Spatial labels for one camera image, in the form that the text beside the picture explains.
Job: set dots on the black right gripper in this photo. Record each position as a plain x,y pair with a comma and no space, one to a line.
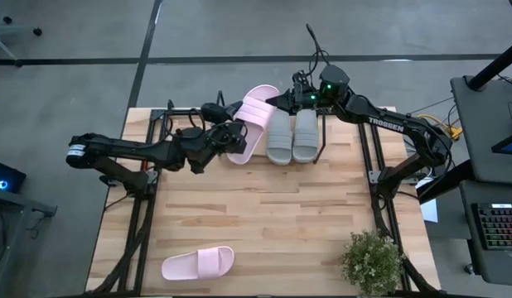
307,99

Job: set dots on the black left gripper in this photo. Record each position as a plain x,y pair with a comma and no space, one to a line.
233,138

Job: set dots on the pink rubber slide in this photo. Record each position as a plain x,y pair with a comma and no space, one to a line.
256,116
185,267

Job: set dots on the grey rubber slide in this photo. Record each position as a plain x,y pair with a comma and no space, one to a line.
279,145
305,140

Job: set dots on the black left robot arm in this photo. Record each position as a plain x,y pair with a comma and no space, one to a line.
127,147

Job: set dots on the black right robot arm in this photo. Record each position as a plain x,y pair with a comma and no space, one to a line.
384,124

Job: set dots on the white paper sheet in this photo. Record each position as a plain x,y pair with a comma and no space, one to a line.
430,211

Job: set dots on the potted green plant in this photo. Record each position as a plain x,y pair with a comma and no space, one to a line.
372,262

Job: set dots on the black vertical pole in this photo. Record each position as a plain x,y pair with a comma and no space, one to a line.
494,66

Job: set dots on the black computer blue light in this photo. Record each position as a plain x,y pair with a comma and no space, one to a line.
11,176

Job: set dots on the office chair base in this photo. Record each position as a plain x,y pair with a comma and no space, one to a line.
11,30

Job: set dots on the tablet with blue screen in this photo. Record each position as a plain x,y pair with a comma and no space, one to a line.
510,145

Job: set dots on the backlit black keyboard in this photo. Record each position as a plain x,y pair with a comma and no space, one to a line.
500,227

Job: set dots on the black metal shelf frame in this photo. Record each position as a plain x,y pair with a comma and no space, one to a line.
322,124

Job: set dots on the black aluminium rig frame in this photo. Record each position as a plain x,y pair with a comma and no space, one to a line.
141,223

